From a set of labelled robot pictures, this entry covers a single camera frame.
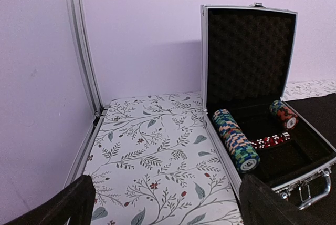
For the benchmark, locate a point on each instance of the long poker chip stack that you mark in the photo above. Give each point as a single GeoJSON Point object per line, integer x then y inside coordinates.
{"type": "Point", "coordinates": [243, 155]}

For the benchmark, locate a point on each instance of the left aluminium frame post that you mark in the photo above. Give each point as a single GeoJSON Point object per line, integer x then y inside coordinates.
{"type": "Point", "coordinates": [83, 53]}

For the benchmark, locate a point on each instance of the aluminium poker chip case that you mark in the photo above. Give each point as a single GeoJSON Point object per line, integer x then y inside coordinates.
{"type": "Point", "coordinates": [246, 57]}

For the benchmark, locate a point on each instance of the short poker chip stack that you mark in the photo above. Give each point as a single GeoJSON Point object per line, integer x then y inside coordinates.
{"type": "Point", "coordinates": [284, 114]}

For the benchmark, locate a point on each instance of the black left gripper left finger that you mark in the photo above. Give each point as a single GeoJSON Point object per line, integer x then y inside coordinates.
{"type": "Point", "coordinates": [73, 205]}

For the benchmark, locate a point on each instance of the red dice row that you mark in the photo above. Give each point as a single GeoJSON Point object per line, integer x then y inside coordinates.
{"type": "Point", "coordinates": [270, 141]}

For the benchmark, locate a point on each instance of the black poker mat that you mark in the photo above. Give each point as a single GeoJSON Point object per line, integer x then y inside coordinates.
{"type": "Point", "coordinates": [314, 134]}

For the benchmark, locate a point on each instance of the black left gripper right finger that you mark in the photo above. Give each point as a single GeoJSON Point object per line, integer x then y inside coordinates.
{"type": "Point", "coordinates": [260, 205]}

